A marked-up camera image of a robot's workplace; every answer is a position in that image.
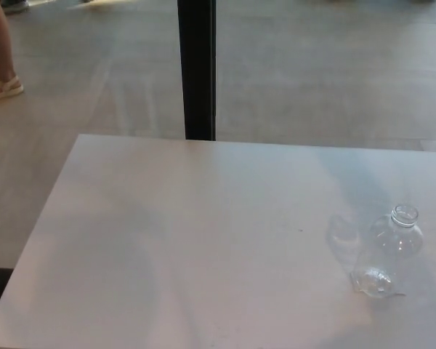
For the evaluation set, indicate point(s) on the clear plastic spray bottle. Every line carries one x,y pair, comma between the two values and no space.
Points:
388,254

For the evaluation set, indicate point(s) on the bare leg of person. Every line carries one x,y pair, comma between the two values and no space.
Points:
0,40

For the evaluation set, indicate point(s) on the dark grey shoe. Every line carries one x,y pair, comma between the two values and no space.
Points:
15,5

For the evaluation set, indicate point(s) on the black vertical window post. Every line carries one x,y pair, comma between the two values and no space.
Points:
198,72

